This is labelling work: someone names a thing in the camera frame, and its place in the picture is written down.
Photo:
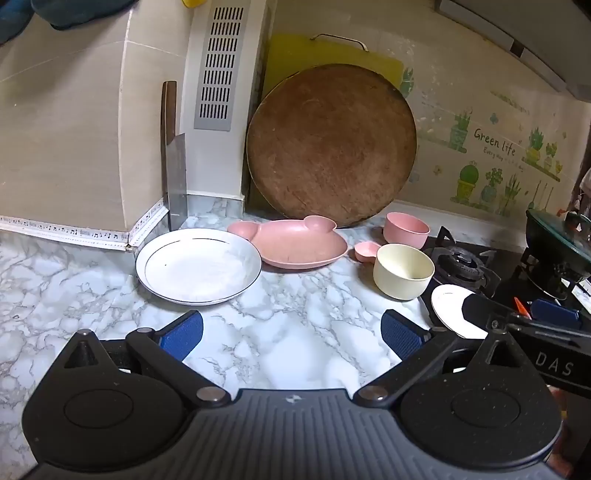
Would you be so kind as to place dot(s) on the round gas burner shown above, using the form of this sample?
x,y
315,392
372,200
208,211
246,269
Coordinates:
x,y
464,267

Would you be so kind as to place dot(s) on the large white plate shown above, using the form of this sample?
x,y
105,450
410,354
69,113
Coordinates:
x,y
198,265

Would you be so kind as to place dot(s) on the pink bear-shaped plate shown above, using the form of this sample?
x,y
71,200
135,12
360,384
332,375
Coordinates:
x,y
295,242

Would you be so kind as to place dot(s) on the white music-note edge tape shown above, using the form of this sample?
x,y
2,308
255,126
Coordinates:
x,y
69,229

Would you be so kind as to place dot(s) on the pink bowl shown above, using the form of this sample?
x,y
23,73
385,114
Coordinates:
x,y
406,229

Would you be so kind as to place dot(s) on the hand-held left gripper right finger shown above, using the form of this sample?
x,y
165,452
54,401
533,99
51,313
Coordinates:
x,y
400,334

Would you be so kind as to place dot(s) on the yellow plastic cutting board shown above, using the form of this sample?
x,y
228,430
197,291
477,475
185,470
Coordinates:
x,y
286,60

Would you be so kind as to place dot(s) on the cream bowl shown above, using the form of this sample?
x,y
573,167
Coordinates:
x,y
402,274

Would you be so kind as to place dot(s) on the dark wok with glass lid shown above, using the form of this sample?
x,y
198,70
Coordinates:
x,y
554,240

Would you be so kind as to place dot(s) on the gas stove burner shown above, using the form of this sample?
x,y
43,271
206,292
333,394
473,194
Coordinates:
x,y
508,277

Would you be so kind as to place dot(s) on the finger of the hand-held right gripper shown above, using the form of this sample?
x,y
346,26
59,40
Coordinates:
x,y
480,307
554,314

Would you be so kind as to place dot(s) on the grey vent grille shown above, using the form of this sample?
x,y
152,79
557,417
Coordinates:
x,y
220,69

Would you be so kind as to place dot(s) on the range hood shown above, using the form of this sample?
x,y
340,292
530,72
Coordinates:
x,y
521,32

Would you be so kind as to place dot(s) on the small pink heart dish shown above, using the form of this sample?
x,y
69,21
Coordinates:
x,y
366,251

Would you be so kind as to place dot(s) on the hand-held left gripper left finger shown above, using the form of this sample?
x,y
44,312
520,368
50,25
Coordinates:
x,y
182,334

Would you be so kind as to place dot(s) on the round wooden cutting board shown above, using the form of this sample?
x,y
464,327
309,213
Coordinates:
x,y
330,145

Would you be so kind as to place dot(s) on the green plant wall sticker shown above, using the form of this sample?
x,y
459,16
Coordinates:
x,y
489,157

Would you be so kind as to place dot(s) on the blue cloth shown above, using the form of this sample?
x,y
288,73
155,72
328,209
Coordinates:
x,y
69,11

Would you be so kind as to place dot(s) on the small white plate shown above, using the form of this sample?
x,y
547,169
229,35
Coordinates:
x,y
450,307

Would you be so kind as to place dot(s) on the yellow object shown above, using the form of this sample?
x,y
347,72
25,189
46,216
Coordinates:
x,y
191,2

